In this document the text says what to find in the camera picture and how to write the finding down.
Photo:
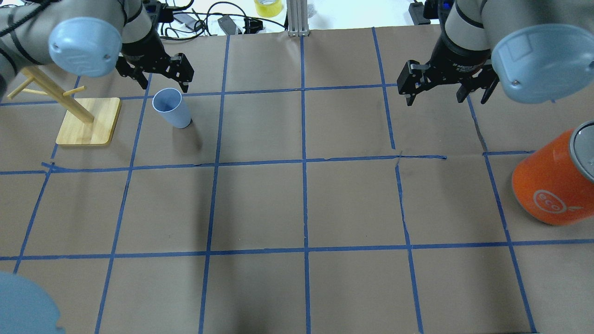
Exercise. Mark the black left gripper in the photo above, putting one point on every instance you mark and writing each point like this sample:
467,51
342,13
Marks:
141,47

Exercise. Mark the wooden mug tree stand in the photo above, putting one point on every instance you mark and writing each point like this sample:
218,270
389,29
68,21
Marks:
87,122

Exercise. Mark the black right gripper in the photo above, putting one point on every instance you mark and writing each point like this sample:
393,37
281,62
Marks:
461,59

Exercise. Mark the black power adapter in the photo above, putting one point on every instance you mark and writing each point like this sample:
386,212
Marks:
417,11

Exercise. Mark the light blue plastic cup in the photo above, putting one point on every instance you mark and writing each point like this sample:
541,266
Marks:
170,104

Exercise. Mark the orange cylindrical container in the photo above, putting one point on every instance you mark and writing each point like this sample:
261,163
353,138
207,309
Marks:
555,184

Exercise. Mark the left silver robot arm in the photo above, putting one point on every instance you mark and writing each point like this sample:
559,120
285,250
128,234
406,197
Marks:
87,38

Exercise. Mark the aluminium frame post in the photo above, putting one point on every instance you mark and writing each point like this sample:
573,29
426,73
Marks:
297,15

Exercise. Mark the yellow tape roll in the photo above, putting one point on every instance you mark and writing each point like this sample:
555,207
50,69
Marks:
268,8

